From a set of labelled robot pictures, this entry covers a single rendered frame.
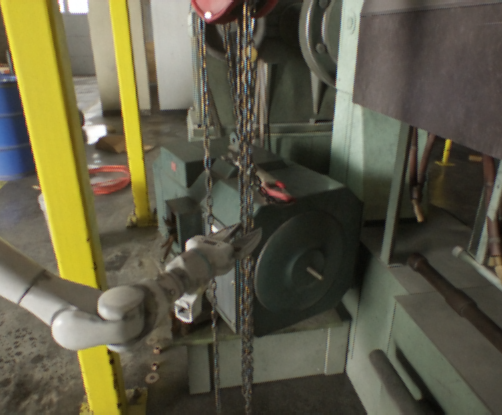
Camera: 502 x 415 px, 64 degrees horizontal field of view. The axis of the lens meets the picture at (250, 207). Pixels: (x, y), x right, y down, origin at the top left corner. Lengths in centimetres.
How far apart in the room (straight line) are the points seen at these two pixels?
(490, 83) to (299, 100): 120
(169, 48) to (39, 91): 592
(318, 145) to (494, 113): 123
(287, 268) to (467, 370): 49
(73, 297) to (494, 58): 85
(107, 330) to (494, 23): 86
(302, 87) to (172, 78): 510
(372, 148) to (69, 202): 102
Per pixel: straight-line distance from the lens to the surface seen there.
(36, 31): 106
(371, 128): 153
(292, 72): 197
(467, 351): 107
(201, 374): 162
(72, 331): 67
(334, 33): 172
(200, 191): 128
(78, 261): 121
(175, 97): 700
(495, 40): 93
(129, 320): 65
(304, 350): 165
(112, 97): 717
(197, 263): 74
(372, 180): 153
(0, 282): 68
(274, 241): 111
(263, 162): 130
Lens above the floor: 125
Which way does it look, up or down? 23 degrees down
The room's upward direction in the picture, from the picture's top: straight up
